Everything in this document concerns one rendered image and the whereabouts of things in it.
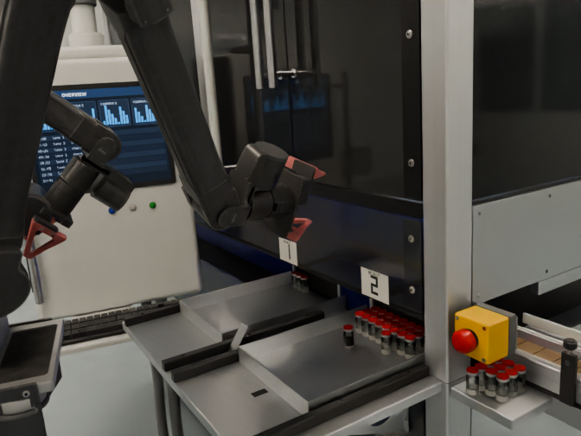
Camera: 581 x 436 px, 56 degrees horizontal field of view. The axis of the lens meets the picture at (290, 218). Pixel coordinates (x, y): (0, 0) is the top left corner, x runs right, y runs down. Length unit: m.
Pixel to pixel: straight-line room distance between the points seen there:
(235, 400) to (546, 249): 0.68
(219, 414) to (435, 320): 0.42
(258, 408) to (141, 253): 0.86
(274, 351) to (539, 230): 0.59
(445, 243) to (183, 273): 1.02
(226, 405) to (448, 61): 0.70
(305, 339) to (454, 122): 0.58
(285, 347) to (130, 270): 0.71
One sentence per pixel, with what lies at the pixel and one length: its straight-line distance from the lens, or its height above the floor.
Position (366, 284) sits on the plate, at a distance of 1.16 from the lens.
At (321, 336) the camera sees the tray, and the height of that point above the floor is 0.88.
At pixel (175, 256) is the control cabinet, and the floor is 0.94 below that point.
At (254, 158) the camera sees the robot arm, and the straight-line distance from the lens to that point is 0.83.
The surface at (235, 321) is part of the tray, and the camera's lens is 1.36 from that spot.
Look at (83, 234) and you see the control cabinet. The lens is 1.72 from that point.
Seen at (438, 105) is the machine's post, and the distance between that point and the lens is 0.94.
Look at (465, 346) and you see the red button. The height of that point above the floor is 0.99.
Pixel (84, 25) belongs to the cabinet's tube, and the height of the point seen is 1.64.
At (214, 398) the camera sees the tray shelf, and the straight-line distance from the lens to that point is 1.06.
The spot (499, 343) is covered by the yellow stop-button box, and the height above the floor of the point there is 0.99.
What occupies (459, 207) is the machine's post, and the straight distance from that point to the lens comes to 0.98.
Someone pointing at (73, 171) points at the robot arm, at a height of 1.30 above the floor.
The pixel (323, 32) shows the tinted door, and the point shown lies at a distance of 1.20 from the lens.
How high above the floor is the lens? 1.42
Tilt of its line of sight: 13 degrees down
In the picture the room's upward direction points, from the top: 4 degrees counter-clockwise
